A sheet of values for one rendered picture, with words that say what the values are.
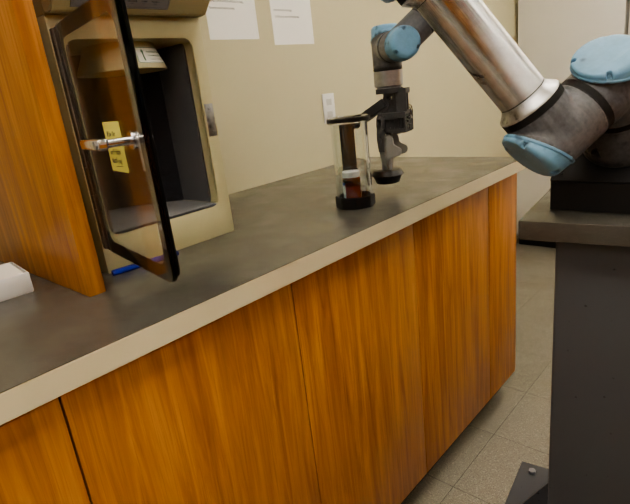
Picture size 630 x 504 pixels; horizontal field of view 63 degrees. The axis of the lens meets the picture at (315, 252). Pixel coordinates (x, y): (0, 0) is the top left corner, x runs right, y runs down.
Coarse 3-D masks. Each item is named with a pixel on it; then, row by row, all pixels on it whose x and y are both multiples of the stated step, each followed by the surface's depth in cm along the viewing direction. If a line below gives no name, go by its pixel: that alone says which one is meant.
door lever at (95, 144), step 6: (90, 138) 73; (96, 138) 71; (102, 138) 69; (114, 138) 70; (120, 138) 70; (126, 138) 71; (132, 138) 71; (84, 144) 73; (90, 144) 71; (96, 144) 68; (102, 144) 69; (108, 144) 69; (114, 144) 70; (120, 144) 70; (126, 144) 71; (132, 144) 71; (96, 150) 70; (102, 150) 69
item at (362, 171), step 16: (336, 128) 124; (352, 128) 123; (336, 144) 125; (352, 144) 124; (368, 144) 127; (336, 160) 127; (352, 160) 125; (368, 160) 127; (336, 176) 129; (352, 176) 126; (368, 176) 128; (352, 192) 127; (368, 192) 129
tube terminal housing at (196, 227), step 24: (48, 24) 87; (144, 24) 99; (168, 24) 103; (192, 24) 107; (48, 48) 88; (192, 48) 108; (192, 72) 111; (72, 144) 94; (216, 144) 115; (216, 168) 116; (216, 192) 120; (192, 216) 113; (216, 216) 118; (96, 240) 99; (192, 240) 114; (120, 264) 102
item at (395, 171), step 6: (390, 162) 141; (384, 168) 141; (390, 168) 141; (396, 168) 142; (372, 174) 142; (378, 174) 140; (384, 174) 139; (390, 174) 138; (396, 174) 139; (378, 180) 141; (384, 180) 140; (390, 180) 139; (396, 180) 140
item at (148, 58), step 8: (136, 48) 101; (144, 48) 103; (152, 48) 105; (136, 56) 101; (144, 56) 102; (152, 56) 104; (160, 56) 108; (144, 64) 102; (152, 64) 103; (160, 64) 105; (144, 72) 115
